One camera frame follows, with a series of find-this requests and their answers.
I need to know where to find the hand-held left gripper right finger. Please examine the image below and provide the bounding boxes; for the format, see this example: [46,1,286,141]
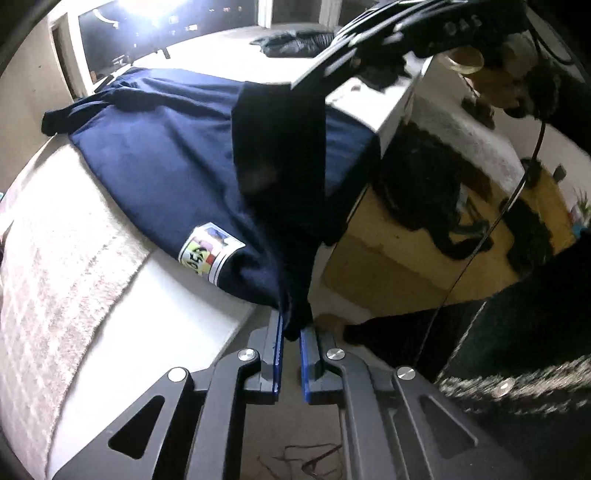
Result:
[299,325,532,480]

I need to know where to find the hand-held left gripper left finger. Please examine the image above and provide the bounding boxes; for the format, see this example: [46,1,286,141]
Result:
[51,315,284,480]

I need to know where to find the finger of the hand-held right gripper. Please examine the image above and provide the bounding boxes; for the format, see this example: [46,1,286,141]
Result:
[288,7,411,93]

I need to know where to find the navy blue sweatshirt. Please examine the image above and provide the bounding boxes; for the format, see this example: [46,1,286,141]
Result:
[41,67,385,343]

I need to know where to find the person's right forearm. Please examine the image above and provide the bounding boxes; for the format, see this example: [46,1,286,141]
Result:
[524,55,591,155]

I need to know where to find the dark grey garment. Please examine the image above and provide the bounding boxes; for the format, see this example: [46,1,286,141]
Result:
[249,28,338,58]

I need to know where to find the white framed window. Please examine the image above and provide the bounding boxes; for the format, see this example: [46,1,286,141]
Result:
[256,0,352,33]

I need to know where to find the white fluffy rug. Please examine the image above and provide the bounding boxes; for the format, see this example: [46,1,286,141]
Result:
[406,95,529,199]

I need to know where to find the black fluffy cloth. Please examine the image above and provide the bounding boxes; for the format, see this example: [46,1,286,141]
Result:
[376,122,495,261]

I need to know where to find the person's black sweater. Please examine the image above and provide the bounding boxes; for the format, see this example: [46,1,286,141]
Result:
[434,258,591,480]

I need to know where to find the pink plaid blanket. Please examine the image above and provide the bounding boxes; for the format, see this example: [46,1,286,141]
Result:
[0,147,160,472]

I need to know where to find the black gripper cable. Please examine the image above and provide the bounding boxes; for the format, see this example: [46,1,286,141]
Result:
[413,18,573,372]

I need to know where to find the white door frame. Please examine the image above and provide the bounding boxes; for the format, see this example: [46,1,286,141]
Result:
[48,7,93,100]

